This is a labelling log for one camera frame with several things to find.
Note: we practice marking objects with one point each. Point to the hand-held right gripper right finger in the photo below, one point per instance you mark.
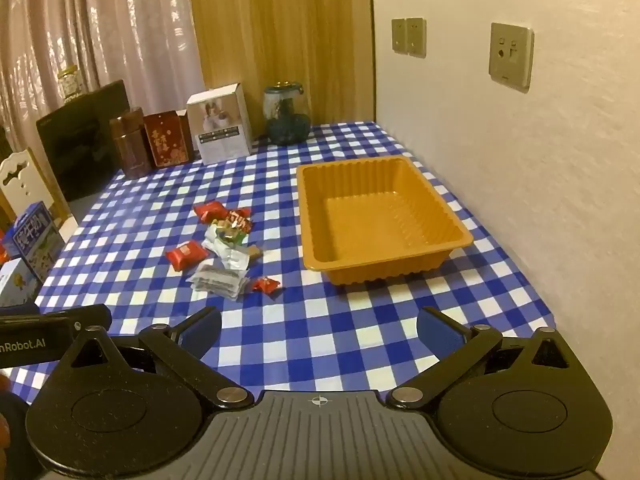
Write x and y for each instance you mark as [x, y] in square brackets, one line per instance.
[437, 330]

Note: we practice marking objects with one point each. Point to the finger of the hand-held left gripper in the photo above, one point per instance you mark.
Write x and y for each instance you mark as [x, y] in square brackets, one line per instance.
[90, 317]

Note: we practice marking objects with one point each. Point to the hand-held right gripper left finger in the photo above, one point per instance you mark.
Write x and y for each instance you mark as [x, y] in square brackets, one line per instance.
[200, 327]

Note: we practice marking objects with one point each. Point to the clear grey snack packet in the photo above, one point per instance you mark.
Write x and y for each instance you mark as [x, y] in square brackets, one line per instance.
[217, 280]

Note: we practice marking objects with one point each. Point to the red snack packet pale label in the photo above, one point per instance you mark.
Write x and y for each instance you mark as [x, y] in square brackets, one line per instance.
[185, 256]

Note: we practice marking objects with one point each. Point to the white snack wrapper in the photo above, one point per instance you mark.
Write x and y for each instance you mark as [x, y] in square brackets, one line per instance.
[232, 260]

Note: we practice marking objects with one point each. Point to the small red candy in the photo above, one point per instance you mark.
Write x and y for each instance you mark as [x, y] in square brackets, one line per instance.
[266, 286]

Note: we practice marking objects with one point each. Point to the small brown candy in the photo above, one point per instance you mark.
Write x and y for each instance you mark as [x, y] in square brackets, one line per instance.
[255, 253]

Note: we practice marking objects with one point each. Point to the red striped snack packet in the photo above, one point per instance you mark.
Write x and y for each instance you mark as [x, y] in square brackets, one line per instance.
[240, 220]

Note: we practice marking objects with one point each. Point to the plain red snack packet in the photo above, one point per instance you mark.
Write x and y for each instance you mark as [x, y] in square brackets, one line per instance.
[209, 211]

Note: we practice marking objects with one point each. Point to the orange plastic tray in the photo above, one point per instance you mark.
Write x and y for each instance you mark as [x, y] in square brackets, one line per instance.
[380, 220]

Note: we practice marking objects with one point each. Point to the white blue printed box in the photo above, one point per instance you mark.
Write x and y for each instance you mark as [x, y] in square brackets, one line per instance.
[15, 280]

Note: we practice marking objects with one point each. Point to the blue printed carton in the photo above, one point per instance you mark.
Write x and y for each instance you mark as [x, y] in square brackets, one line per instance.
[35, 235]

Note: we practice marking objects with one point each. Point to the blue white checkered tablecloth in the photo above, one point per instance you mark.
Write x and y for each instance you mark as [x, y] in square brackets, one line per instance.
[150, 195]

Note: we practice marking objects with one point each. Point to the white wooden chair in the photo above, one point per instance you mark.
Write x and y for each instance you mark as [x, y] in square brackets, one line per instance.
[20, 180]

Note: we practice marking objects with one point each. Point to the black monitor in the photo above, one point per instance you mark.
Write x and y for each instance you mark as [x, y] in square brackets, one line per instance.
[75, 145]

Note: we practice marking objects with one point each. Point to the brown metal thermos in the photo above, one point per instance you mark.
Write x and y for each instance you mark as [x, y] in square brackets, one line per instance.
[130, 145]

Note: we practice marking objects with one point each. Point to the red gift box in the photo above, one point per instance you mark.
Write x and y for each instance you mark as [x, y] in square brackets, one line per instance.
[167, 140]

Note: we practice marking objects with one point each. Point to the white product box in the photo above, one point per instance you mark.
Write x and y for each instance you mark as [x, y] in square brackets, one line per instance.
[220, 125]

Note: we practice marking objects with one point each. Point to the dark green glass jar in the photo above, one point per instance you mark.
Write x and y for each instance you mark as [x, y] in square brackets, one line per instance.
[287, 120]

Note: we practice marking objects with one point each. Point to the small jar with yellow lid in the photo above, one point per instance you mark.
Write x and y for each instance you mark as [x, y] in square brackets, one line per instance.
[70, 85]

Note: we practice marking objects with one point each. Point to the sheer pink curtain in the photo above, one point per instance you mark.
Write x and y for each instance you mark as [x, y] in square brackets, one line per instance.
[125, 25]

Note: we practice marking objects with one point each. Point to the large beige wall plate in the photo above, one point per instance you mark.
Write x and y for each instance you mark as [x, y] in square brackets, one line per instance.
[510, 57]

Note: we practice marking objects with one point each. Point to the beige wall socket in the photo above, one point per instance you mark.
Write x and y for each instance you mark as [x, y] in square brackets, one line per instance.
[399, 35]
[416, 37]

